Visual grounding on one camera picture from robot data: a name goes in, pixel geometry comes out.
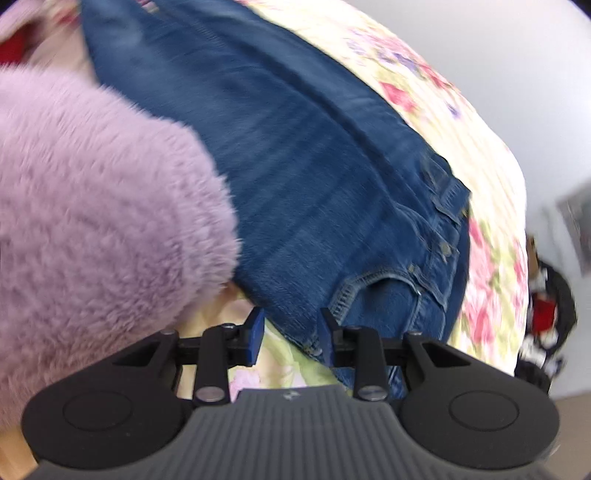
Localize blue denim jeans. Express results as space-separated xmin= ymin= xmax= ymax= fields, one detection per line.
xmin=79 ymin=0 xmax=472 ymax=401

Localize fluffy lilac sleeve forearm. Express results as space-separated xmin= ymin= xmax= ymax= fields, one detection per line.
xmin=1 ymin=67 xmax=240 ymax=429

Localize dark clothes pile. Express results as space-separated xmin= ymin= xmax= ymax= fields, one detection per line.
xmin=514 ymin=235 xmax=578 ymax=394

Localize grey patterned window curtain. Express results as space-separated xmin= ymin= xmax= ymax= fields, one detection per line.
xmin=557 ymin=180 xmax=590 ymax=276

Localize floral yellow bed quilt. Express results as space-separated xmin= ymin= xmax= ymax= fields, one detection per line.
xmin=0 ymin=0 xmax=529 ymax=401

